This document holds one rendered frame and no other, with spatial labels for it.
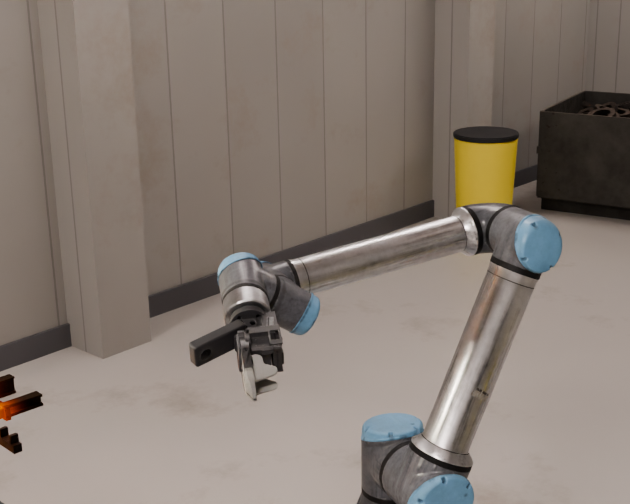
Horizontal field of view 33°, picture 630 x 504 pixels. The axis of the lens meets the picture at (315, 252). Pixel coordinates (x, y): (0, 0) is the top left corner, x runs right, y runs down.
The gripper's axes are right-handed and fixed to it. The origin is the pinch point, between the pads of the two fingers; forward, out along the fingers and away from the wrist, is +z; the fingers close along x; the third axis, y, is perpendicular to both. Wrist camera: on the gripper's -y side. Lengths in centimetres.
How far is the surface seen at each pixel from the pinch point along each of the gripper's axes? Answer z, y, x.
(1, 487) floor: -150, -82, 181
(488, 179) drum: -410, 194, 237
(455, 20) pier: -493, 190, 165
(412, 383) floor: -205, 92, 206
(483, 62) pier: -486, 209, 193
